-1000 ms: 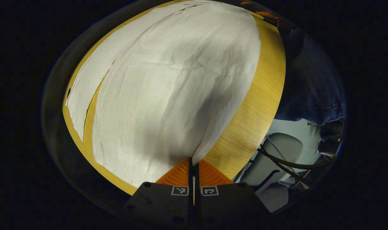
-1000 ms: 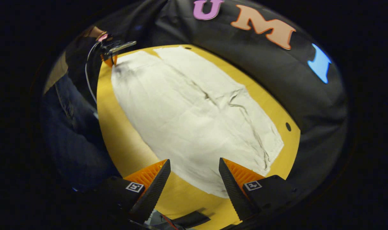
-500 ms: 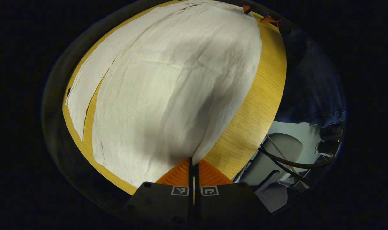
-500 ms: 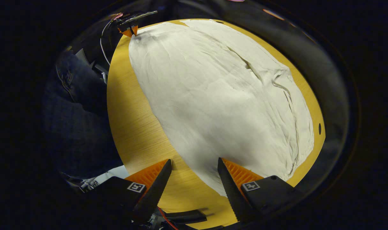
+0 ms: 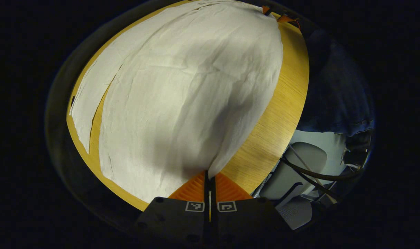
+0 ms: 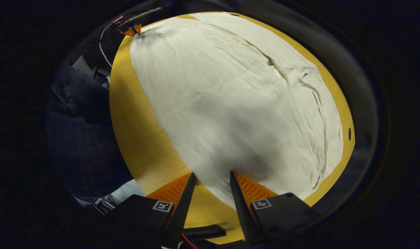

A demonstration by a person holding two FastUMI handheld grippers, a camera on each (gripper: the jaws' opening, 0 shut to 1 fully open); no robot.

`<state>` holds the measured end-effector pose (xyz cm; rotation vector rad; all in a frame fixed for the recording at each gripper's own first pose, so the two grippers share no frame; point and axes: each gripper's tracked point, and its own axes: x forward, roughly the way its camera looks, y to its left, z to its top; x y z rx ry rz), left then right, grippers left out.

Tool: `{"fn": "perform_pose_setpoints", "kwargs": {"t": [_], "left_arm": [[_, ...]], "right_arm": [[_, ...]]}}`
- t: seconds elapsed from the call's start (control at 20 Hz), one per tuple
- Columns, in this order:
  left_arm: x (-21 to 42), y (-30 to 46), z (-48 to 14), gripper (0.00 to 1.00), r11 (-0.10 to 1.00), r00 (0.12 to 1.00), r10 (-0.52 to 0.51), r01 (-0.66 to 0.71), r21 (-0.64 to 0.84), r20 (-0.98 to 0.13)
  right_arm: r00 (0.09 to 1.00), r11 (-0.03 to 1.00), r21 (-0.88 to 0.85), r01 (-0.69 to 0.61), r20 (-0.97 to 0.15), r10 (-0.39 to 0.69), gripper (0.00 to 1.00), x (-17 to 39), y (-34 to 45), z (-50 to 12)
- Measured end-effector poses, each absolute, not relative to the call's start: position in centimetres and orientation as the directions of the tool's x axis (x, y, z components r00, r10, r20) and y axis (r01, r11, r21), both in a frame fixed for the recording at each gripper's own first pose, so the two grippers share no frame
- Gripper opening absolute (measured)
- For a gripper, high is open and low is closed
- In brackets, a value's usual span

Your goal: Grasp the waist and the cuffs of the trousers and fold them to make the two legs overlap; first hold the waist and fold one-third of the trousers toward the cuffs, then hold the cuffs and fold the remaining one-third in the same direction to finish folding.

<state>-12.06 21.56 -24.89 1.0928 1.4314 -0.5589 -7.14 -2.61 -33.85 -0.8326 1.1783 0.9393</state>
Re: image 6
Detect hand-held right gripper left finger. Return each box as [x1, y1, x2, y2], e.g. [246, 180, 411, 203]
[104, 172, 197, 249]

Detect white jeans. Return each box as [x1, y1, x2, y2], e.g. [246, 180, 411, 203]
[130, 12, 344, 211]

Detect thin white cable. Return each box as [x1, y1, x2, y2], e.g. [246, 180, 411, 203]
[99, 24, 114, 68]

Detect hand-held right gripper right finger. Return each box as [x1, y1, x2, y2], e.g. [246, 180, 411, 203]
[229, 170, 323, 244]

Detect person's dark trouser leg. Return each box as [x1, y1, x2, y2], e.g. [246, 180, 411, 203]
[47, 66, 134, 198]

